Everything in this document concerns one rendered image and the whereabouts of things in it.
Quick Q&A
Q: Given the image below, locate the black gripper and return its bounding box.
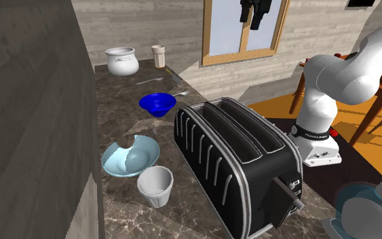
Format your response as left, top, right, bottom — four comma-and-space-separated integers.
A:
239, 0, 273, 32

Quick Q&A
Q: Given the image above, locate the wooden-framed window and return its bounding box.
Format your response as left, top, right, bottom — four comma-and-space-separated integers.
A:
201, 0, 291, 67

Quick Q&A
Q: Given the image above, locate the beige ribbed cup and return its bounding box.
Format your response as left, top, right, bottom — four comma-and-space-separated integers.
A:
151, 45, 166, 69

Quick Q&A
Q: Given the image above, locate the silver fork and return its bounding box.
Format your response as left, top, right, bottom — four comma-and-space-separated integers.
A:
135, 77, 165, 86

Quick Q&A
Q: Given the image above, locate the white round pot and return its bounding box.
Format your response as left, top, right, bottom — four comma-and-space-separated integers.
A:
104, 47, 140, 77

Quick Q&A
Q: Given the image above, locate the black toaster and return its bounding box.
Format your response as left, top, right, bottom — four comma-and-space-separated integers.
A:
173, 96, 306, 239

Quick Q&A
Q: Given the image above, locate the light blue bowl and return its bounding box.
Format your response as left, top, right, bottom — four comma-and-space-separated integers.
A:
101, 134, 161, 178

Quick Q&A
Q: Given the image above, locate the dark robot stand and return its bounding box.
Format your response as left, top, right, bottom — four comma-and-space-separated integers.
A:
265, 117, 382, 208

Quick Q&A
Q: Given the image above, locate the white ribbed cup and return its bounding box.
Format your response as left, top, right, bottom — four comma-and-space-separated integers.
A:
136, 165, 174, 209

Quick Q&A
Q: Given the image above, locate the pale blue round container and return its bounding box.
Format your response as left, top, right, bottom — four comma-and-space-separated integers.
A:
321, 175, 382, 239

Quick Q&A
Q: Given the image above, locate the yellow-handled knife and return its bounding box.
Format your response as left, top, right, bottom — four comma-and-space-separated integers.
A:
165, 68, 183, 86

